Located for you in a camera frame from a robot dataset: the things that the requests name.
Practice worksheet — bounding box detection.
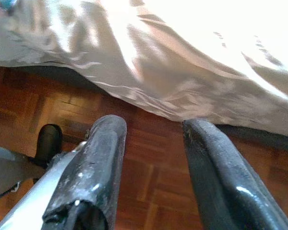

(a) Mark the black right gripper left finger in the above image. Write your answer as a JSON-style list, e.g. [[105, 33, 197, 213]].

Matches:
[[41, 114, 128, 230]]

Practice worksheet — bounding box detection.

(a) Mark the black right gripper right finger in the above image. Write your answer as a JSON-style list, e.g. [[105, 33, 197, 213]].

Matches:
[[181, 117, 288, 230]]

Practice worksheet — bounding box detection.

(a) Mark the black right robot foot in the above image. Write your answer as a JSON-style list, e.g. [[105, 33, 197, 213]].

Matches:
[[35, 124, 64, 168]]

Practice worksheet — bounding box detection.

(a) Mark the silver left robot leg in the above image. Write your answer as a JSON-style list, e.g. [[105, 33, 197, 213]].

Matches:
[[0, 144, 45, 201]]

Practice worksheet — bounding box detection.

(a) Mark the beige floral bedsheet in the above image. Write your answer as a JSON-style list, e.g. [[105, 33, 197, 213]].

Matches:
[[0, 0, 288, 144]]

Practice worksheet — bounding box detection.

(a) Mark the blue pink comic book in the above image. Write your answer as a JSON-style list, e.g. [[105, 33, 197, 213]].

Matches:
[[0, 0, 19, 14]]

